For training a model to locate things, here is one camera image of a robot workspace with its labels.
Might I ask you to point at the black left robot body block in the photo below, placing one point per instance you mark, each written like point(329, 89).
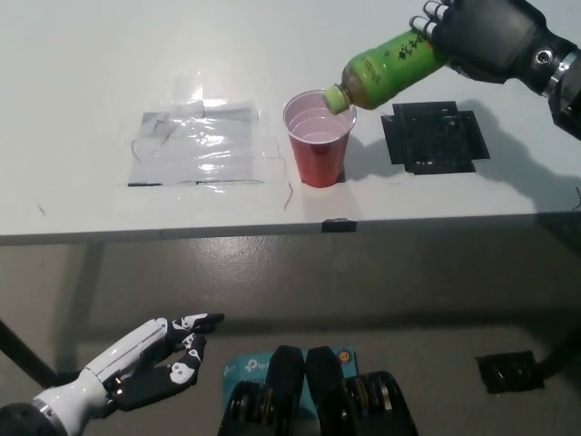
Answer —
point(283, 395)

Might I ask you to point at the red plastic cup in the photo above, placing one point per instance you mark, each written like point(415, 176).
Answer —
point(320, 156)

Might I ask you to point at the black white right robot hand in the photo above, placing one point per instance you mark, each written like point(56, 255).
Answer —
point(495, 36)

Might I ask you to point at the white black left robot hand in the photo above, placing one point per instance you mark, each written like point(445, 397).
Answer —
point(127, 359)

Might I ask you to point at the teal tp-link cardboard box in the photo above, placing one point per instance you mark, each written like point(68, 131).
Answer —
point(245, 368)

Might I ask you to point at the black table leg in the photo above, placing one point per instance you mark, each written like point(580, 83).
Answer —
point(25, 354)

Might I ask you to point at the black tape square patch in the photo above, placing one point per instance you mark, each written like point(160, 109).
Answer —
point(431, 136)

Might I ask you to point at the green tea plastic bottle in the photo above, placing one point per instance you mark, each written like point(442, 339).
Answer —
point(390, 68)

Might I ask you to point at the clear plastic sheet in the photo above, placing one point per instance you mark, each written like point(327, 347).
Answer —
point(199, 150)

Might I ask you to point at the black floor tape patch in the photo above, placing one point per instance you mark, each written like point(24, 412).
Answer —
point(506, 372)

